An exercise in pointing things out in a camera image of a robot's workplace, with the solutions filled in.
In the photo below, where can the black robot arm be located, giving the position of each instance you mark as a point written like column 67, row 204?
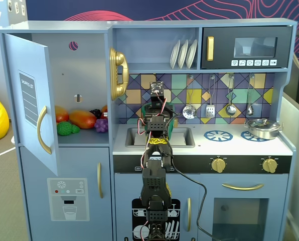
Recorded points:
column 153, row 180

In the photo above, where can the red yellow toy peach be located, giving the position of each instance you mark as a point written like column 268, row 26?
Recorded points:
column 61, row 114

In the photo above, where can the steel pot lid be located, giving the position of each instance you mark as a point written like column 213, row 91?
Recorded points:
column 261, row 123

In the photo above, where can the green toy fruit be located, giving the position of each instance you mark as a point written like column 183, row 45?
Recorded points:
column 64, row 128

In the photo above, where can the dark toy berries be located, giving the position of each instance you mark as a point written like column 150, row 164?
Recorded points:
column 95, row 113

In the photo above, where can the steel toy spatula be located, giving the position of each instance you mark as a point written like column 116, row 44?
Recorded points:
column 210, row 111

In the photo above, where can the steel toy spoon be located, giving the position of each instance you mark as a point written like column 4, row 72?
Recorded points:
column 250, row 110

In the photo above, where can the orange toy mango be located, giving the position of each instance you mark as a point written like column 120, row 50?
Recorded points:
column 83, row 119

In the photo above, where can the purple toy grapes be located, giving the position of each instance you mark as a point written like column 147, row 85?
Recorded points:
column 101, row 125

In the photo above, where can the grey desk divider panel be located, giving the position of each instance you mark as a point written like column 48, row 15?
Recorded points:
column 297, row 150

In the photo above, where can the grey toy sink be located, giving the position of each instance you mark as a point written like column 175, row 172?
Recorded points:
column 182, row 140

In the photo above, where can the small wrist camera board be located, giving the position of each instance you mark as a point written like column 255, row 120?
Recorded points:
column 156, row 88

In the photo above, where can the orange toy fruit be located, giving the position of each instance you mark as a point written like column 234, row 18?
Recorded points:
column 104, row 109

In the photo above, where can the steel toy pot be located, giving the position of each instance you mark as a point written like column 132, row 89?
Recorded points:
column 263, row 133

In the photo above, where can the white toy plate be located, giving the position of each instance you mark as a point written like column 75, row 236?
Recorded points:
column 191, row 53
column 174, row 55
column 182, row 54

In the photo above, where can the black toy microwave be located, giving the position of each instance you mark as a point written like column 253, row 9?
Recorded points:
column 224, row 50

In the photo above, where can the blue toy kitchen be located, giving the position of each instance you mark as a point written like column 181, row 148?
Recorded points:
column 89, row 163

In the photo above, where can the steel toy skimmer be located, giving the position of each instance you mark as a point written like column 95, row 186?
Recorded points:
column 189, row 111

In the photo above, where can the gold toy telephone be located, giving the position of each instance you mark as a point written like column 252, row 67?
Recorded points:
column 119, row 60

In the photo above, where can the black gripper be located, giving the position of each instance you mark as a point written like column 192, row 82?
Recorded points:
column 155, row 99

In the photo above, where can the blue fridge door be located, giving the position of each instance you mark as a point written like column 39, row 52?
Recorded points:
column 16, row 130

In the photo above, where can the gold stove knob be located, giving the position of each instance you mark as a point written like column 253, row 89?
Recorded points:
column 270, row 165
column 218, row 165

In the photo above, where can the steel toy ladle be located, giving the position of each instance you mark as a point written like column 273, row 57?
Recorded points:
column 231, row 110

